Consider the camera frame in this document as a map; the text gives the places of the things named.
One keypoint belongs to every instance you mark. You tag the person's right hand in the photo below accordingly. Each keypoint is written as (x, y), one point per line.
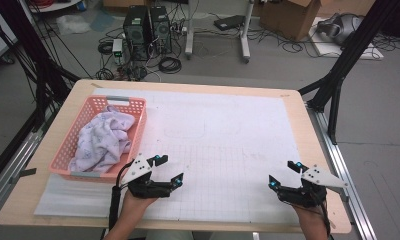
(311, 218)

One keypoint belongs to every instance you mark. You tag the black flat device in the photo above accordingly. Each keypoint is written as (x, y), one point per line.
(228, 22)

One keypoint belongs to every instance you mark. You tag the crumpled clear plastic bag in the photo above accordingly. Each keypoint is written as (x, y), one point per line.
(73, 25)

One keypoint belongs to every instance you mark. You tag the blue-grey floor sheet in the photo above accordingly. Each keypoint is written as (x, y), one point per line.
(101, 21)

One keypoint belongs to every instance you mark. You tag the lilac printed towel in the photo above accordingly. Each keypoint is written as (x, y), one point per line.
(101, 140)

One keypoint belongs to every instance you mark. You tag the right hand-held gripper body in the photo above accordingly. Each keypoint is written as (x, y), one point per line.
(304, 196)

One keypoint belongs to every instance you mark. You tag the grey rounded device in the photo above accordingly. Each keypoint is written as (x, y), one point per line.
(341, 28)

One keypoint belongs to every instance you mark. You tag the pink plastic basket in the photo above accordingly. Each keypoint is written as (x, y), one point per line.
(64, 156)

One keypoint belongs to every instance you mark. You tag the small white power box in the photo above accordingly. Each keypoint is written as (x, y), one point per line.
(117, 46)

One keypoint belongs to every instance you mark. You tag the black metal frame stand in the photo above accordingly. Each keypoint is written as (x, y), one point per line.
(348, 56)
(38, 66)

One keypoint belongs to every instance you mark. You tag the brown cardboard box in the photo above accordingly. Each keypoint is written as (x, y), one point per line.
(288, 20)
(121, 3)
(348, 5)

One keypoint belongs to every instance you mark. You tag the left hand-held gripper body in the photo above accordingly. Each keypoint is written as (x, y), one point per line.
(144, 190)

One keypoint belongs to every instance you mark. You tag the white metal stand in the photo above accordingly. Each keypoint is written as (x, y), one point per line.
(189, 40)

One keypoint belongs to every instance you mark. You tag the black computer tower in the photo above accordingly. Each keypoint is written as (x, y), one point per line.
(161, 30)
(136, 33)

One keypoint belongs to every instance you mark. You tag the aluminium rail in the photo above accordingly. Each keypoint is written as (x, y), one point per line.
(359, 216)
(14, 156)

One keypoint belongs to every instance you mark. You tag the white floor board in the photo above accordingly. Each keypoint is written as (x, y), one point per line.
(371, 53)

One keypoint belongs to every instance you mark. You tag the white grid mat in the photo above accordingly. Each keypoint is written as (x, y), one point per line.
(221, 133)

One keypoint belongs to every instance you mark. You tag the person's left hand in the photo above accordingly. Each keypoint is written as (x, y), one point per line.
(134, 206)

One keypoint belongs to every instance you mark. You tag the round white table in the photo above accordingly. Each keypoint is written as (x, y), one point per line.
(54, 6)

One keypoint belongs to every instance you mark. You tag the grey metal bracket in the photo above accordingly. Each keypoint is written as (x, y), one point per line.
(21, 174)
(343, 195)

